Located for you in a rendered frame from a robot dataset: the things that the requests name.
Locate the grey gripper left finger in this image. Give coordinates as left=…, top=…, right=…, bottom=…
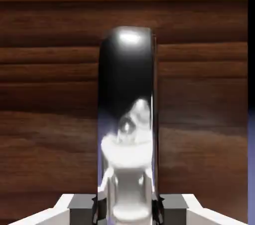
left=7, top=193, right=99, bottom=225

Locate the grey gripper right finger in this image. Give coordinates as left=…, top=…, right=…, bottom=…
left=158, top=193, right=248, bottom=225

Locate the shiny dark curved metal handle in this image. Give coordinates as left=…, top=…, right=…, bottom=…
left=92, top=25, right=165, bottom=225

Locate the dark wood cabinet door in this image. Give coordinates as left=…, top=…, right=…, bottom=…
left=0, top=0, right=249, bottom=225

